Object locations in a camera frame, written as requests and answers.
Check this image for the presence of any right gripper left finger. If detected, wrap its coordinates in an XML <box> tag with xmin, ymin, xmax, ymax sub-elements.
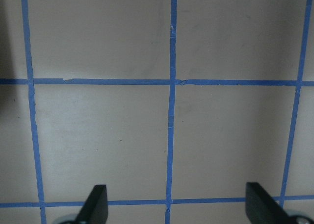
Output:
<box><xmin>74</xmin><ymin>185</ymin><xmax>108</xmax><ymax>224</ymax></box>

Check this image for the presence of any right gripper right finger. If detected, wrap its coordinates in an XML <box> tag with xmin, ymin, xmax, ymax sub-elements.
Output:
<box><xmin>245</xmin><ymin>182</ymin><xmax>293</xmax><ymax>224</ymax></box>

